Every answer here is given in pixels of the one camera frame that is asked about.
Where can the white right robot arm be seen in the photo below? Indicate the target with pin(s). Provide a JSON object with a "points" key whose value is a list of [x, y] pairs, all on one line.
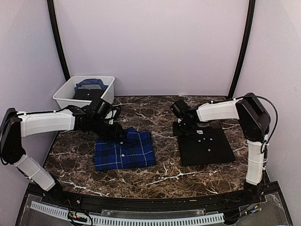
{"points": [[254, 121]]}

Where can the black vertical frame post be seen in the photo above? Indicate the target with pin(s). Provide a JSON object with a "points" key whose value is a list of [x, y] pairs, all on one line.
{"points": [[57, 39], [243, 48]]}

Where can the black shirt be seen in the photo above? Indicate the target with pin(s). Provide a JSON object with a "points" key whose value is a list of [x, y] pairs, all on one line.
{"points": [[88, 94], [203, 146]]}

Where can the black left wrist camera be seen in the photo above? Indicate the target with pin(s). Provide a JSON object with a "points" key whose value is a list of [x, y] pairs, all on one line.
{"points": [[99, 108]]}

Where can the blue plaid long sleeve shirt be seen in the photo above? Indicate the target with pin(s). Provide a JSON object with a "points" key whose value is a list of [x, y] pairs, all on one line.
{"points": [[134, 151]]}

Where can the blue patterned shirt in bin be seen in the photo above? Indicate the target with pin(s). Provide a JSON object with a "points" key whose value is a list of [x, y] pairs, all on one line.
{"points": [[98, 82]]}

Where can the white plastic bin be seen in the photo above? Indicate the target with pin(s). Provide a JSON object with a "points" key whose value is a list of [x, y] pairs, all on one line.
{"points": [[65, 94]]}

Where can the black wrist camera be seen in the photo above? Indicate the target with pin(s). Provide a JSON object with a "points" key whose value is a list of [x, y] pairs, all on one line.
{"points": [[179, 108], [99, 108]]}

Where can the black shirt in bin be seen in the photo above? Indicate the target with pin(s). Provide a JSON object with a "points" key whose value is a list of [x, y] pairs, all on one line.
{"points": [[88, 94]]}

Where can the black vertical frame post right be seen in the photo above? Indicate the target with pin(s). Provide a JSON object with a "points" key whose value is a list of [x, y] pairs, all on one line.
{"points": [[243, 48]]}

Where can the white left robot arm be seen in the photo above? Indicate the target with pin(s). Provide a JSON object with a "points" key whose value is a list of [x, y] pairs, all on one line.
{"points": [[20, 130]]}

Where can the black vertical frame post left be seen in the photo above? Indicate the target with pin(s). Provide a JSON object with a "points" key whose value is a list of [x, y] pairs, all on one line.
{"points": [[57, 39]]}

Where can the white slotted cable duct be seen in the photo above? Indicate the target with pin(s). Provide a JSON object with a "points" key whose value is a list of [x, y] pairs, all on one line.
{"points": [[130, 218]]}

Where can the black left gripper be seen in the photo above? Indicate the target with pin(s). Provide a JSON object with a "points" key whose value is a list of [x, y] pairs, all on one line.
{"points": [[115, 133]]}

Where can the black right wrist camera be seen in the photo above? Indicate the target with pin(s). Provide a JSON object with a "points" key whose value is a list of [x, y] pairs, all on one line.
{"points": [[179, 108]]}

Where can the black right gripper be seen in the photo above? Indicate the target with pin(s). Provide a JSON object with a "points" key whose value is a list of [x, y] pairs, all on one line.
{"points": [[190, 130]]}

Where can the black front rail base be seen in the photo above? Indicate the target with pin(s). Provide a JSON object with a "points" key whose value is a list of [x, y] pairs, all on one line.
{"points": [[239, 209]]}

